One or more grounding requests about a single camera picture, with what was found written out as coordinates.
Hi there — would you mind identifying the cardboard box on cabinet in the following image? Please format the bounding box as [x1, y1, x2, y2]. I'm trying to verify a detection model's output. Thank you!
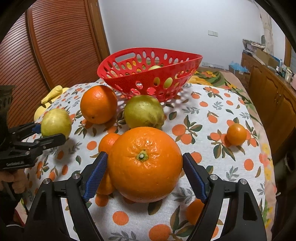
[255, 49, 280, 69]

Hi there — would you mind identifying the orange-print white cloth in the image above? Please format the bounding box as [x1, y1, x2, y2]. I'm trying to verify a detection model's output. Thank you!
[22, 83, 265, 240]

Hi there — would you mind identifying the person's hand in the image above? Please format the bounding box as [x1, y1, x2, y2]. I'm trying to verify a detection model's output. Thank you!
[0, 169, 28, 194]

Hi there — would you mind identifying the wooden sideboard cabinet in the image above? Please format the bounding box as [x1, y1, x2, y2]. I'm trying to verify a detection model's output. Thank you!
[241, 52, 295, 163]

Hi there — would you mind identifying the yellow plush toy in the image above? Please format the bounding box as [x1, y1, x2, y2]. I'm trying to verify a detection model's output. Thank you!
[34, 85, 69, 121]

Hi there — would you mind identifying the large green apple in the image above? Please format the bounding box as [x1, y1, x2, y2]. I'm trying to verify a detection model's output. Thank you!
[147, 65, 173, 91]

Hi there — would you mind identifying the beige curtain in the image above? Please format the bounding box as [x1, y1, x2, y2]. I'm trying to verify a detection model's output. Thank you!
[260, 7, 274, 55]

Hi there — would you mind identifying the large orange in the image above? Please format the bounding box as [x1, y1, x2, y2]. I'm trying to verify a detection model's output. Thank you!
[107, 126, 183, 203]
[80, 85, 117, 125]

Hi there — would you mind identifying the red plastic fruit basket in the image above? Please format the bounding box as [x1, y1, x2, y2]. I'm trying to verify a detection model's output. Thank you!
[97, 47, 203, 102]

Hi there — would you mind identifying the blue-topped cardboard box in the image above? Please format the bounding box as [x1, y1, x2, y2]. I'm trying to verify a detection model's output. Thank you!
[229, 62, 251, 89]

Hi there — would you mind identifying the white wall switch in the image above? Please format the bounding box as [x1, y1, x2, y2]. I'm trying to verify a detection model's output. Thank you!
[208, 30, 218, 37]

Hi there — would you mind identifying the greenish yellow citrus fruit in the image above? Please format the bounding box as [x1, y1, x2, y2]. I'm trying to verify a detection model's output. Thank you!
[123, 95, 165, 129]

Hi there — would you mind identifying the wooden louvered wardrobe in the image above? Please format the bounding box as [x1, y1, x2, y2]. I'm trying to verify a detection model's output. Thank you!
[1, 1, 110, 127]

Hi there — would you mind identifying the small tangerine front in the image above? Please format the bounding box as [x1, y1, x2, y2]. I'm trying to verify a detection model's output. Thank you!
[96, 171, 115, 195]

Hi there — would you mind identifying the small distant tangerine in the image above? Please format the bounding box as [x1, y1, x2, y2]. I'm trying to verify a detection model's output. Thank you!
[226, 123, 247, 146]

